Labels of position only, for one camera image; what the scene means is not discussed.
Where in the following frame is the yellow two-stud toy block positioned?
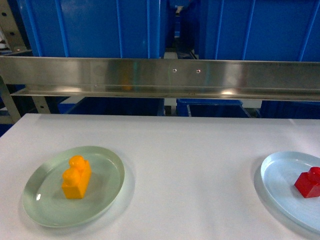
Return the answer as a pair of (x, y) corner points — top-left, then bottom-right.
(61, 155), (92, 200)

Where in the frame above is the red toy block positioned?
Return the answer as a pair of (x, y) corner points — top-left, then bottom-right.
(294, 166), (320, 198)

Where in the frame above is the large blue bin upper right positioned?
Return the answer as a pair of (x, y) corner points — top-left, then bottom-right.
(198, 0), (320, 62)

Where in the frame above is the large blue bin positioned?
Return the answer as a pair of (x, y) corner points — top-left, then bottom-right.
(15, 0), (175, 59)
(198, 0), (320, 62)

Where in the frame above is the light blue plate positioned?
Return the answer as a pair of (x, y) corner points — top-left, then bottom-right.
(260, 151), (320, 234)

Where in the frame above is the large blue bin upper left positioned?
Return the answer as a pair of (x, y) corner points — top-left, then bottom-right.
(15, 0), (175, 59)

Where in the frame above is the green glass plate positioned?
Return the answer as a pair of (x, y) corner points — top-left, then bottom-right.
(22, 146), (125, 228)

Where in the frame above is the blue bin below rail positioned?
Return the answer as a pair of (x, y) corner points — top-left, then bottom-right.
(176, 98), (251, 118)

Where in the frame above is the stainless steel shelf rail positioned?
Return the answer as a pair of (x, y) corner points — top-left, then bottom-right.
(10, 56), (320, 102)

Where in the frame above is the metal rack upright post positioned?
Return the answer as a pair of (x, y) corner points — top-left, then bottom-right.
(0, 0), (27, 124)

